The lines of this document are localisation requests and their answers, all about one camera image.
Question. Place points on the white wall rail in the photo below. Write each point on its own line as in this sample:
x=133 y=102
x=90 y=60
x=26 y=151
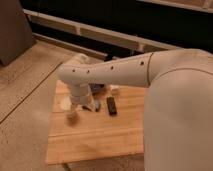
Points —
x=96 y=33

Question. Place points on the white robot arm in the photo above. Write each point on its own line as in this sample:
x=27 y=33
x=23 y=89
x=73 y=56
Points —
x=178 y=109

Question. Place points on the grey cabinet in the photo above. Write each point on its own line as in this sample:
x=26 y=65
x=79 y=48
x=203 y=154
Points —
x=16 y=36

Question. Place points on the white paper cup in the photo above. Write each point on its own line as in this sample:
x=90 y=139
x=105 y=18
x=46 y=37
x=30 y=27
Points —
x=69 y=108

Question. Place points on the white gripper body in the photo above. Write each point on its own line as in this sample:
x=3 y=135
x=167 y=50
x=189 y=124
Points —
x=81 y=95

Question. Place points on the dark ceramic bowl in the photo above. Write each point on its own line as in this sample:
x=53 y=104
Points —
x=97 y=88

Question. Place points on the black rectangular remote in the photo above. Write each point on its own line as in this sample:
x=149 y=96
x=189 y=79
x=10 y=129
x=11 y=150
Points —
x=111 y=106

